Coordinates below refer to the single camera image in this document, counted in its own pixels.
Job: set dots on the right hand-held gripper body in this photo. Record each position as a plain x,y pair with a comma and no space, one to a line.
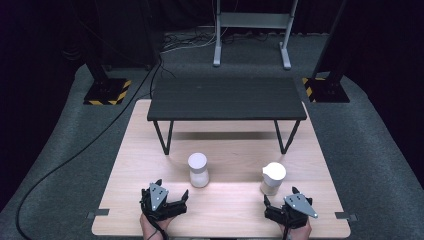
290,211

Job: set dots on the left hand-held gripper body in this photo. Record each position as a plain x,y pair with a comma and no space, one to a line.
166,208

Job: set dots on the white jar with spout lid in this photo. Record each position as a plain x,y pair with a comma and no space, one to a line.
273,178

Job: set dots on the clear jar with white powder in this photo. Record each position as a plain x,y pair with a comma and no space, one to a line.
198,171

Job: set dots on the black shelf with metal legs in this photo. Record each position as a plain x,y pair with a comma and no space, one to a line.
226,98

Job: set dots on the person's right hand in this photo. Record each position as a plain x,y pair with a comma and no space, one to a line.
301,233

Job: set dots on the person's left hand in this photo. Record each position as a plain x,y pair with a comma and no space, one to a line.
148,228

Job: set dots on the grey metal stand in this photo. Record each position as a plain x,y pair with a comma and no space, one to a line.
253,20

